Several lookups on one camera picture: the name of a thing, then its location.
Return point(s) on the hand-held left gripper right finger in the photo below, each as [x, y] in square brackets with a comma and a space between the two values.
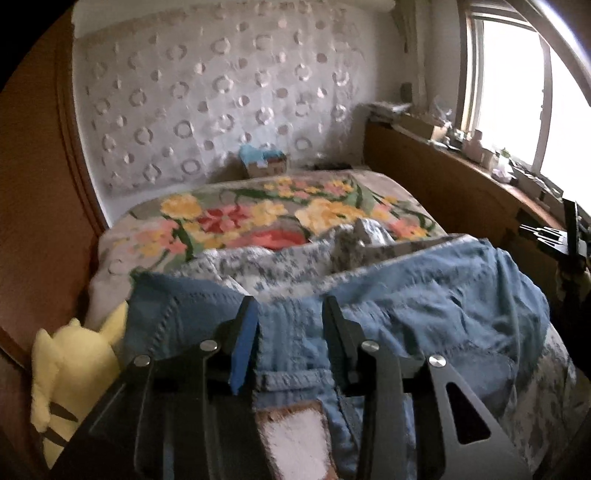
[339, 332]

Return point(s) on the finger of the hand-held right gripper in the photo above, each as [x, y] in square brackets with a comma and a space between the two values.
[545, 236]

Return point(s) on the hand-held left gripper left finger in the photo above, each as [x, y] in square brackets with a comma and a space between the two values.
[244, 350]

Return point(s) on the blue denim pants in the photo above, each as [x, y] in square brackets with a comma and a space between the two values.
[415, 300]

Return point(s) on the blue white floral quilt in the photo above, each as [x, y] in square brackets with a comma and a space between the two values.
[277, 270]

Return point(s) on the wooden headboard shelf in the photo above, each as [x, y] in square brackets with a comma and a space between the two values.
[452, 184]

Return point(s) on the colourful flower blanket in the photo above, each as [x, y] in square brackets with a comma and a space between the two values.
[207, 217]

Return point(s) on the window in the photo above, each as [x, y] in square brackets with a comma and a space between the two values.
[512, 92]

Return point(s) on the yellow plush toy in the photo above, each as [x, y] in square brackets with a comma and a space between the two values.
[69, 369]

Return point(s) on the stack of papers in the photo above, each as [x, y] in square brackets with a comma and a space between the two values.
[388, 110]

